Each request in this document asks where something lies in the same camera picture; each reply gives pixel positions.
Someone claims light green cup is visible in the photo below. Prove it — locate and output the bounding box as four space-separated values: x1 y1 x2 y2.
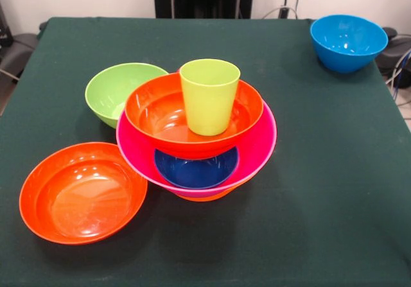
179 58 241 137

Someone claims small dark blue bowl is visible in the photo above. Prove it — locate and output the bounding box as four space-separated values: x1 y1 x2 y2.
153 145 240 190

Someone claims large pink bowl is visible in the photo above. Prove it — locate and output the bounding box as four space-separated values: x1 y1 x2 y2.
116 99 278 198

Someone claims red-orange bowl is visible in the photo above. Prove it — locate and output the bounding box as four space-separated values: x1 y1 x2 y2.
19 142 148 245
124 72 265 159

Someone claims large orange bowl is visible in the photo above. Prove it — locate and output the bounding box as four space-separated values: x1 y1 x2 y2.
176 186 238 202

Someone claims light blue bowl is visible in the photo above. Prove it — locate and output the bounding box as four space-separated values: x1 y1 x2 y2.
310 13 389 74

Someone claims green bowl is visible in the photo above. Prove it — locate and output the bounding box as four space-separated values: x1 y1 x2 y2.
84 62 170 130

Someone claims dark green table cloth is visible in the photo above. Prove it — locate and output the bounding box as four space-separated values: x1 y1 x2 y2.
0 16 411 287

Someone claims black equipment box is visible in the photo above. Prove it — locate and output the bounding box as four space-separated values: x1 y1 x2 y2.
0 3 13 47

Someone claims tangle of floor cables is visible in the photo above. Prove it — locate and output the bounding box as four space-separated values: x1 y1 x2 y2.
383 33 411 101

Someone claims black pedestal foot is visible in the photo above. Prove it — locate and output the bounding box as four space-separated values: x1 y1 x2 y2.
378 26 411 74
0 33 39 76

